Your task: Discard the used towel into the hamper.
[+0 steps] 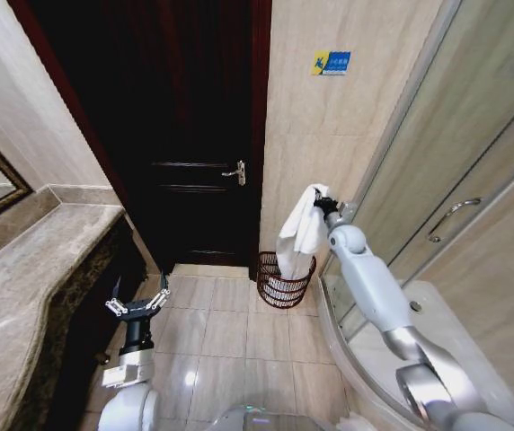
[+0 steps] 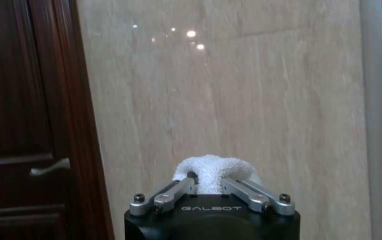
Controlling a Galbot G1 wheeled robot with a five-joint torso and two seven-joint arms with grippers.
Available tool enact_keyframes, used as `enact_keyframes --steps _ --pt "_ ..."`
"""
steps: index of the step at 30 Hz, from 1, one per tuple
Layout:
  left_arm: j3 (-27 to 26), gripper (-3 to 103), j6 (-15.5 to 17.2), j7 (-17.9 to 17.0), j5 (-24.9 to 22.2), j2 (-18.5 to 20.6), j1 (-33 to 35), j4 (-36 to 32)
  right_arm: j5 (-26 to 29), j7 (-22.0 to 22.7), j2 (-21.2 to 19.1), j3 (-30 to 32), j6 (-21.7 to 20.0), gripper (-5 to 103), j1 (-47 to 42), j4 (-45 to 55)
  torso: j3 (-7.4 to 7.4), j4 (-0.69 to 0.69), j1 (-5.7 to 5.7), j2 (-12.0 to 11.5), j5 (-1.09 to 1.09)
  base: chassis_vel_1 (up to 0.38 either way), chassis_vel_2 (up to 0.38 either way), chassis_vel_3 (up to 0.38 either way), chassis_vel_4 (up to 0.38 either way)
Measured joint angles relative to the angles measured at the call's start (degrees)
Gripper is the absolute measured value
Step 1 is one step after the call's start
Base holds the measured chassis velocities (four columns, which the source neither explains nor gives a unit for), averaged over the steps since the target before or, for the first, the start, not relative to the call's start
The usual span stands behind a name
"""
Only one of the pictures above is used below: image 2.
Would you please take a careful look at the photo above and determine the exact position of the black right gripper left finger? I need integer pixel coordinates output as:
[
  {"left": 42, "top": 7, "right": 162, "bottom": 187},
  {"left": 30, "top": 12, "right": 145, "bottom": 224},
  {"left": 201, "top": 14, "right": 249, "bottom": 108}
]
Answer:
[{"left": 129, "top": 171, "right": 201, "bottom": 216}]

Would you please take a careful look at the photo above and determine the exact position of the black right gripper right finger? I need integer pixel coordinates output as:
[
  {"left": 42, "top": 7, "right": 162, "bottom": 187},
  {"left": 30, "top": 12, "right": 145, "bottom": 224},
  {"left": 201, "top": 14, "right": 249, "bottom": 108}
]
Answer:
[{"left": 221, "top": 177, "right": 297, "bottom": 216}]

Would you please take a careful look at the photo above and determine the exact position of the white terry towel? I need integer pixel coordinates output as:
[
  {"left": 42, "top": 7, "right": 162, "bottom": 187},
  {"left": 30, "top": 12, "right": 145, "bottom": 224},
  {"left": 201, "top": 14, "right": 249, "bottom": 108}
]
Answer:
[{"left": 173, "top": 154, "right": 265, "bottom": 195}]

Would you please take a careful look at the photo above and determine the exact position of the dark brown wooden door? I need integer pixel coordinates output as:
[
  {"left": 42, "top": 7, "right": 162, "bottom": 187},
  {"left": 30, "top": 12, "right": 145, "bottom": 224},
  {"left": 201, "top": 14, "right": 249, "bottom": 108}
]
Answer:
[{"left": 0, "top": 0, "right": 117, "bottom": 240}]

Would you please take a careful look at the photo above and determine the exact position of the silver door handle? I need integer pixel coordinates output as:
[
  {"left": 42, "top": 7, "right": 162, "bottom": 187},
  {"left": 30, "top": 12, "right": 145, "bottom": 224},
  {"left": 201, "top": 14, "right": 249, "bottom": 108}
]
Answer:
[{"left": 30, "top": 157, "right": 71, "bottom": 177}]

